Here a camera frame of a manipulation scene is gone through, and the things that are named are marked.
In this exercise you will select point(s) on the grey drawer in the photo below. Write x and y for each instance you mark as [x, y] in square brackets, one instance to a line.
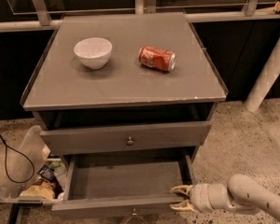
[120, 184]
[126, 137]

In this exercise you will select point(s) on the grey top drawer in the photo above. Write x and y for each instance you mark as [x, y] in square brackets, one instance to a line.
[126, 137]

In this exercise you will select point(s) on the clear plastic bin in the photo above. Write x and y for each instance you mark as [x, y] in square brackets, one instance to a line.
[23, 163]

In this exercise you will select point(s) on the red soda can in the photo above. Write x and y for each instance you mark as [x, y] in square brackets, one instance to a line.
[161, 59]

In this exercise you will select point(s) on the dark blue snack packet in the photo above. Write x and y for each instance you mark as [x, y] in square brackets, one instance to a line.
[46, 173]

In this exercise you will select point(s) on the white ceramic bowl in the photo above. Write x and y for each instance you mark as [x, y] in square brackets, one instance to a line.
[93, 52]

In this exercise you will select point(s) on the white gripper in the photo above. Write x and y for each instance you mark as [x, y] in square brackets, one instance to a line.
[200, 197]

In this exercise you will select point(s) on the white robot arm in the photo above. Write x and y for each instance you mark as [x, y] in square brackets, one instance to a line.
[241, 195]

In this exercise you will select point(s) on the grey drawer cabinet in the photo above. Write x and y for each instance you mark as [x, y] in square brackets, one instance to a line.
[65, 94]

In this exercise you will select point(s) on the white metal railing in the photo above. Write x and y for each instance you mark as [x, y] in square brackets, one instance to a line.
[192, 14]

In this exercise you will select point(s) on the green snack packet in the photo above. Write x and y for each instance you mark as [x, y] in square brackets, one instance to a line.
[54, 165]

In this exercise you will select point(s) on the white diagonal post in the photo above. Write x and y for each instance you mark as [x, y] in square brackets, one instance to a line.
[268, 75]

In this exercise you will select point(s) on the yellow chip bag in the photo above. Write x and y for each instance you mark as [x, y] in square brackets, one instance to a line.
[41, 188]

